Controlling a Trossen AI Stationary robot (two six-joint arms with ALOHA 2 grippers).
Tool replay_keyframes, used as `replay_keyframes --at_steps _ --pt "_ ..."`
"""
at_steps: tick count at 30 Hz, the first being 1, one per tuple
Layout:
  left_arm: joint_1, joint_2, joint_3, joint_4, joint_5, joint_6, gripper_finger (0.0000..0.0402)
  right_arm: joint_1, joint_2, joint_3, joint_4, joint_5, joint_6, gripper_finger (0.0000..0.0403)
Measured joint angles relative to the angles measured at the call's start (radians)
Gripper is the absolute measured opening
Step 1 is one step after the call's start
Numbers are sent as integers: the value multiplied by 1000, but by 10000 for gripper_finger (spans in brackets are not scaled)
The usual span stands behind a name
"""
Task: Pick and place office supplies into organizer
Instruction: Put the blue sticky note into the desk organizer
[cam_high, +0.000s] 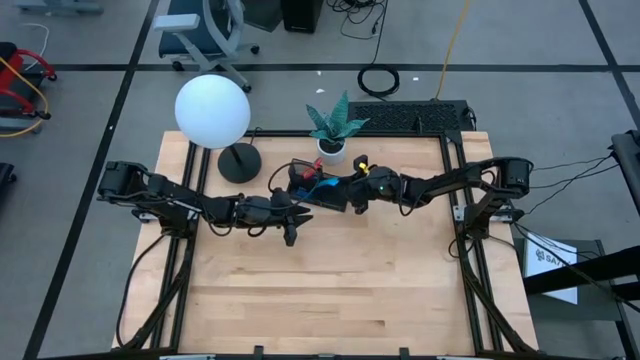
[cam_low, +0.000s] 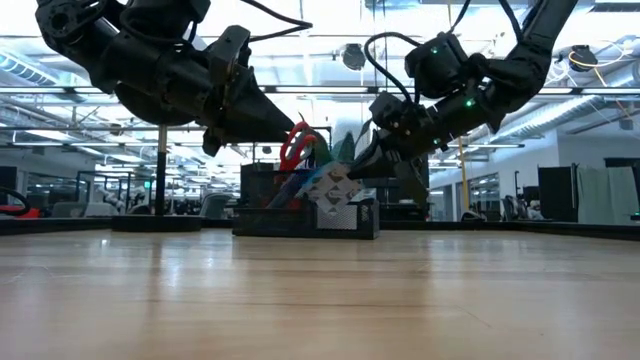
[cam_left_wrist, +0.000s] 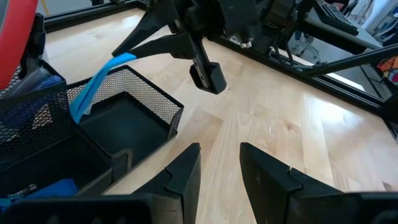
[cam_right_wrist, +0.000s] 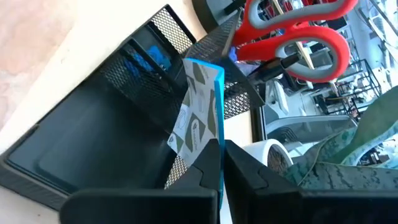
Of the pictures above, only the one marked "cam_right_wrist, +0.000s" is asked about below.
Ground black pen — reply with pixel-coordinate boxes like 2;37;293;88
248;53;303;85

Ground black mesh desk organizer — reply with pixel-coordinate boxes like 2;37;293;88
0;3;266;212

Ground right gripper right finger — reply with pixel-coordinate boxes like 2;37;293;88
224;139;398;224

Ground grey marker purple cap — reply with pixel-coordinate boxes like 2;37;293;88
228;46;249;74

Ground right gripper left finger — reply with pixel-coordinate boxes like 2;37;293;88
60;139;221;224

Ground small blue clip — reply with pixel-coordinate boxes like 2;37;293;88
123;57;150;80

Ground blue sticky note pad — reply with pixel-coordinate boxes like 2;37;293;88
167;57;226;208

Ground red-handled scissors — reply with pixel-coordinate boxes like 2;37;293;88
231;0;360;84

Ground potted snake plant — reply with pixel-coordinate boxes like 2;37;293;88
242;85;398;191

